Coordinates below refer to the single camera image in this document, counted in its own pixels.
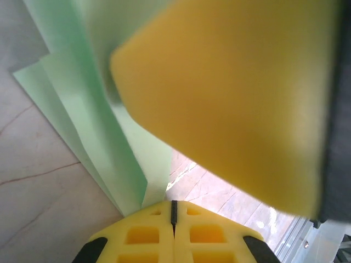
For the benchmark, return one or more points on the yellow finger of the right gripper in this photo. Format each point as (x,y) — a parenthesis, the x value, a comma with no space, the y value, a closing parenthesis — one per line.
(233,96)

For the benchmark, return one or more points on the aluminium side rail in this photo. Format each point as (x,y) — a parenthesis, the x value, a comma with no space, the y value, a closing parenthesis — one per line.
(296,241)

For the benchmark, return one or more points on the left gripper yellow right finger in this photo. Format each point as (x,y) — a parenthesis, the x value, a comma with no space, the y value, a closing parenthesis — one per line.
(235,246)

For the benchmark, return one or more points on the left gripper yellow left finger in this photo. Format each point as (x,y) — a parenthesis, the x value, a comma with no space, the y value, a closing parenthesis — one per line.
(109,246)

